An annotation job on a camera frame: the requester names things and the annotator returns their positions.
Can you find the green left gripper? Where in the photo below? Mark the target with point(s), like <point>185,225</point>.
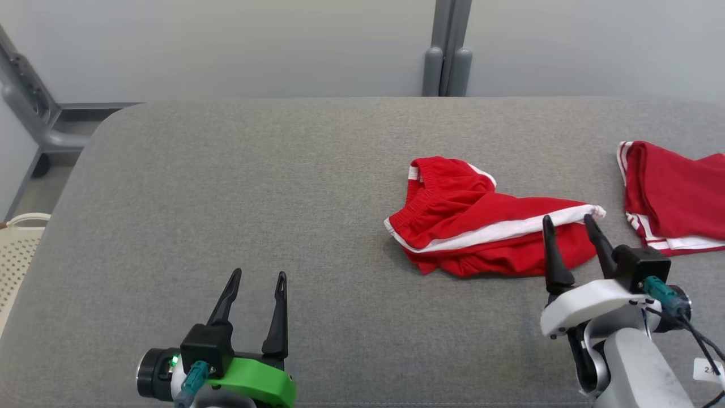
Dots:
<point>260,379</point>

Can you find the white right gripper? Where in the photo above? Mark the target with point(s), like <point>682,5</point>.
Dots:
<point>583,303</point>

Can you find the red shirt with white sleeves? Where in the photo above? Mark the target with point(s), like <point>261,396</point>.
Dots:
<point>674,198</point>

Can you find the red shorts with white stripe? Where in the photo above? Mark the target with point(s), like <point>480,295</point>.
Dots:
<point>453,209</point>

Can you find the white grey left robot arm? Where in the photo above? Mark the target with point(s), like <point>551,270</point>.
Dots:
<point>152,374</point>

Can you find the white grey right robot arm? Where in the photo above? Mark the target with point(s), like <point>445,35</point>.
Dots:
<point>640,368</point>

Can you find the cream plastic laundry basket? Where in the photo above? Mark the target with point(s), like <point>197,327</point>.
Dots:
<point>20,260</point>

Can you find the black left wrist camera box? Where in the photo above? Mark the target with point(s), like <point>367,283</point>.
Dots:
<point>207,345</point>

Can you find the grey upright partition post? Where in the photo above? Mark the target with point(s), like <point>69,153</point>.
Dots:
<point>447,34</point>

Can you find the grey metal slanted frame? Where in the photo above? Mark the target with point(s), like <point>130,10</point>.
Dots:
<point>34,116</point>

